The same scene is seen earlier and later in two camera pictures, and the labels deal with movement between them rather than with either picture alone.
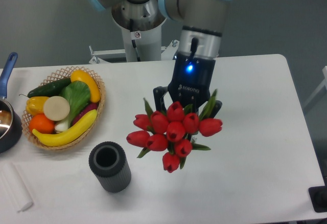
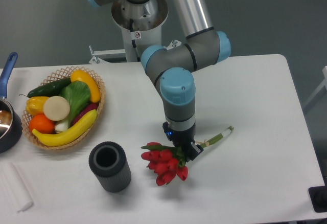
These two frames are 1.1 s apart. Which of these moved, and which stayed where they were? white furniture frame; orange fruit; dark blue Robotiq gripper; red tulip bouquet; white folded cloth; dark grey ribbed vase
Moved: red tulip bouquet; dark blue Robotiq gripper
Stayed: white folded cloth; dark grey ribbed vase; white furniture frame; orange fruit
